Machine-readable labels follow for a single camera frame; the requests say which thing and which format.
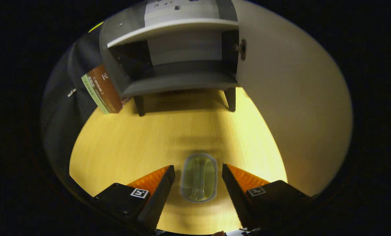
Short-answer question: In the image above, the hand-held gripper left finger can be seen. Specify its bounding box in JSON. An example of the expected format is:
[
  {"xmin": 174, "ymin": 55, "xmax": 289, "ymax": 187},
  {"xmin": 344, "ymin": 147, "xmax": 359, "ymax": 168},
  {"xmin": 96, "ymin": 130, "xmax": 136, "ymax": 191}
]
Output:
[{"xmin": 93, "ymin": 165, "xmax": 176, "ymax": 234}]

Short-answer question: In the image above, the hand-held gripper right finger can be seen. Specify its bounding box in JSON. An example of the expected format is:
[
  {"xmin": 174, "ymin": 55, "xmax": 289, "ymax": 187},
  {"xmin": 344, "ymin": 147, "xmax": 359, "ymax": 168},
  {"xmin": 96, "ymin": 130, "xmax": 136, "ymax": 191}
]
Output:
[{"xmin": 222, "ymin": 164, "xmax": 314, "ymax": 231}]

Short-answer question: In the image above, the green oval plastic box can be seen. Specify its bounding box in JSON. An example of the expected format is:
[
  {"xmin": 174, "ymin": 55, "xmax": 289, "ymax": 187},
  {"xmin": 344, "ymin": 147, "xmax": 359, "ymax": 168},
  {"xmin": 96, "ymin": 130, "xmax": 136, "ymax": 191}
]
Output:
[{"xmin": 181, "ymin": 153, "xmax": 218, "ymax": 203}]

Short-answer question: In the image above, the beige cabinet door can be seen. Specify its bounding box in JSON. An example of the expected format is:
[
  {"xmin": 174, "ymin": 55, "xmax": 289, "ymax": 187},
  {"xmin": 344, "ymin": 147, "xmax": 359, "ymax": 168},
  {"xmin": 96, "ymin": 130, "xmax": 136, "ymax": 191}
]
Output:
[{"xmin": 232, "ymin": 0, "xmax": 353, "ymax": 197}]

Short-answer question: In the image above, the grey cabinet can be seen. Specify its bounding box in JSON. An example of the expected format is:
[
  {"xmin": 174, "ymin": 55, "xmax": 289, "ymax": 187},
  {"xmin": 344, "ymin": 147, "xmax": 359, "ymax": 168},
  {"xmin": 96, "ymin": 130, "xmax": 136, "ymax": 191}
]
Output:
[{"xmin": 99, "ymin": 0, "xmax": 240, "ymax": 117}]

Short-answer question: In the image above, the black backdrop cloth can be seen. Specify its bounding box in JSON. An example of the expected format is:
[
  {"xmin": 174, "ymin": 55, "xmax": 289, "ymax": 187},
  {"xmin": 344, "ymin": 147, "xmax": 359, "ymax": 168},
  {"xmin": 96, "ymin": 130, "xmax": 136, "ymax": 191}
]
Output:
[{"xmin": 41, "ymin": 21, "xmax": 132, "ymax": 194}]

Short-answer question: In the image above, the metal door hinge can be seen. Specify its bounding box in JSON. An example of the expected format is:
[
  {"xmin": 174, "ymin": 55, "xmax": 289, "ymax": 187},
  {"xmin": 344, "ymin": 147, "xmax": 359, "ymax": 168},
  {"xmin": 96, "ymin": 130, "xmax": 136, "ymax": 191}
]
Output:
[{"xmin": 234, "ymin": 39, "xmax": 247, "ymax": 61}]

